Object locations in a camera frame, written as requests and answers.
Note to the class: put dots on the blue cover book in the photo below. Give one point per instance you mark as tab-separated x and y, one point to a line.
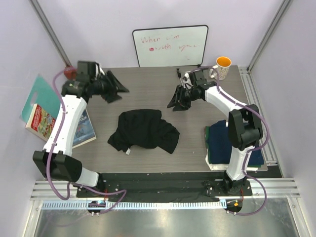
84	132

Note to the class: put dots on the black wire book stand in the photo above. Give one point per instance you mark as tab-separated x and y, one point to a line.
179	74

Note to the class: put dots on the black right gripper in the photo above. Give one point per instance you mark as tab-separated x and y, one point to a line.
182	106

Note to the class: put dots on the red white cover book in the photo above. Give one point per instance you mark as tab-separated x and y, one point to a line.
40	122

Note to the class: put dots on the small whiteboard with red writing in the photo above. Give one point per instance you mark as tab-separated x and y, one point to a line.
170	46

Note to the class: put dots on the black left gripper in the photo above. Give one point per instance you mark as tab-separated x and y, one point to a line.
109	97

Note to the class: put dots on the white mug orange inside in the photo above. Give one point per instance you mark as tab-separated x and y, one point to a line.
222	66

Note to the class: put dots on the teal plastic cutting board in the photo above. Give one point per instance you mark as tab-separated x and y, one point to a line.
43	94

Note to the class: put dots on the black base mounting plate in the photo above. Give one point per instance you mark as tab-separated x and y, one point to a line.
174	185

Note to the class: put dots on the black t shirt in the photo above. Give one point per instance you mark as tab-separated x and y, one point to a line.
144	128

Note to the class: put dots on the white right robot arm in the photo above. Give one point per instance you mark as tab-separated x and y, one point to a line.
244	123

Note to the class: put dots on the red brown die block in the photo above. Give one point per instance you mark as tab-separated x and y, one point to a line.
70	73

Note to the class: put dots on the white folded t shirt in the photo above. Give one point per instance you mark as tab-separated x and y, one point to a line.
217	166

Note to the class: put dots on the navy folded t shirt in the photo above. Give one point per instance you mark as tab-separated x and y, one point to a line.
219	143

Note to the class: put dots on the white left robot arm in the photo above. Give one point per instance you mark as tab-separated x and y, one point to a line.
55	160

